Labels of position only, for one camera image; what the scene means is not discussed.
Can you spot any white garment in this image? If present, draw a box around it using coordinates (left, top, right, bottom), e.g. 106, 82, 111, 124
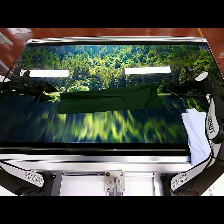
180, 107, 213, 167

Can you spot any silver frame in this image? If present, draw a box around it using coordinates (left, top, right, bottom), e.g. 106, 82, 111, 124
0, 35, 224, 197

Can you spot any dark green garment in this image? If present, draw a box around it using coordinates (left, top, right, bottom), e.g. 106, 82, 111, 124
57, 83, 166, 115

